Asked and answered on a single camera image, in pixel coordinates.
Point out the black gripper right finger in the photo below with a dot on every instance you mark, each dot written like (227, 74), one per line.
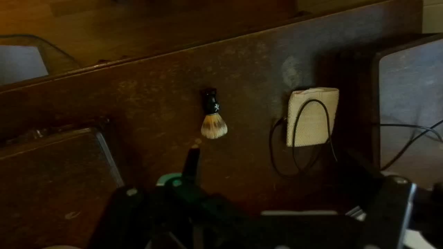
(382, 212)

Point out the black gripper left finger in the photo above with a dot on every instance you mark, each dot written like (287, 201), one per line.
(139, 216)

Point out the brown wooden table top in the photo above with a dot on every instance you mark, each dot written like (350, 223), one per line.
(46, 184)

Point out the white paper notepad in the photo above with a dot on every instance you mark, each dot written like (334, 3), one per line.
(312, 118)

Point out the dark wooden dresser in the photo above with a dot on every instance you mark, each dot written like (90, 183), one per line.
(161, 92)

